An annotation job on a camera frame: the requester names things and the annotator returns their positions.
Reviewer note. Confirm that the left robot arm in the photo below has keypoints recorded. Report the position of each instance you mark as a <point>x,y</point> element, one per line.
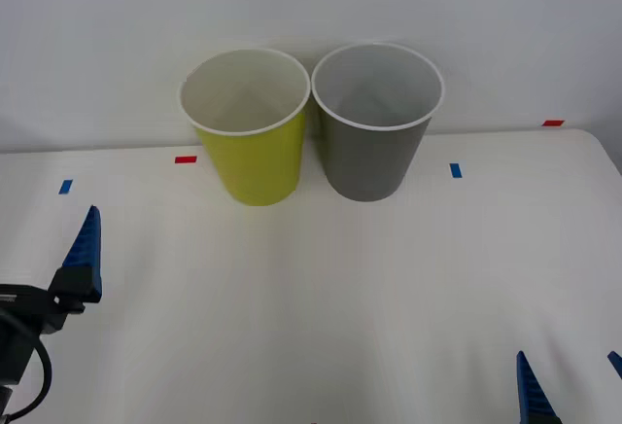
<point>4,399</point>

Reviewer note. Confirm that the yellow-green plastic bin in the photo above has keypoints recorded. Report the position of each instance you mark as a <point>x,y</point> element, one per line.
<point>262,166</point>

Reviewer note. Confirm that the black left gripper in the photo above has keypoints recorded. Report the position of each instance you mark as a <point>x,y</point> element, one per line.
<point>24,327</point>

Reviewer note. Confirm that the grey plastic bin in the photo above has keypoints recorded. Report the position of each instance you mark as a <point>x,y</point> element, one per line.
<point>369,161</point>

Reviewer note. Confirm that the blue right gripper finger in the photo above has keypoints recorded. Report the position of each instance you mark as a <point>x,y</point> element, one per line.
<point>616,363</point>
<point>532,395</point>

